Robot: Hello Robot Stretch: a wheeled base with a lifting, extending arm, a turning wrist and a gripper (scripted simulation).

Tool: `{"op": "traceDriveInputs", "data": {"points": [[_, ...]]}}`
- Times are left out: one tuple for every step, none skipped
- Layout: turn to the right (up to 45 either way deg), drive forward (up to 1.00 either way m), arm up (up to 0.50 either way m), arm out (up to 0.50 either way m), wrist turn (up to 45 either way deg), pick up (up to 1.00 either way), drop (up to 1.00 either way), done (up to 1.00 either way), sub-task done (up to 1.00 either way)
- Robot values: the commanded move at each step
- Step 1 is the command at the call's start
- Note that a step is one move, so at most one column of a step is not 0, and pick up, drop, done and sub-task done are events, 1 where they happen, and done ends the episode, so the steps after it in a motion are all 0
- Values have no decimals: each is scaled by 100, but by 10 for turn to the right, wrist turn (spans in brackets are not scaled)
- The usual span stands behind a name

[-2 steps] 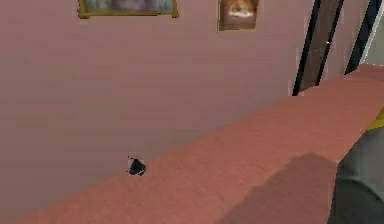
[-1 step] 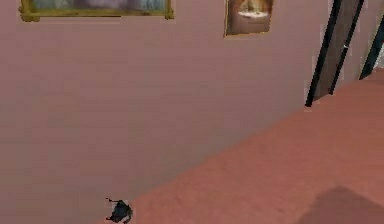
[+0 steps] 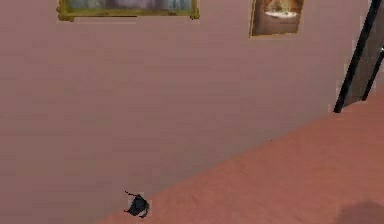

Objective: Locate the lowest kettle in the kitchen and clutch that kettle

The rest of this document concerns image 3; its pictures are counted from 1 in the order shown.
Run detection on black framed room door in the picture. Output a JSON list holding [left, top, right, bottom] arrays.
[[333, 0, 384, 114]]

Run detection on gold framed wide picture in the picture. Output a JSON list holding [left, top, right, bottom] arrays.
[[56, 0, 201, 23]]

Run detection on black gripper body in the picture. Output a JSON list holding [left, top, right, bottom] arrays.
[[123, 190, 151, 219]]

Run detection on brown framed picture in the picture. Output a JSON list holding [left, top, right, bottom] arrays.
[[248, 0, 305, 39]]

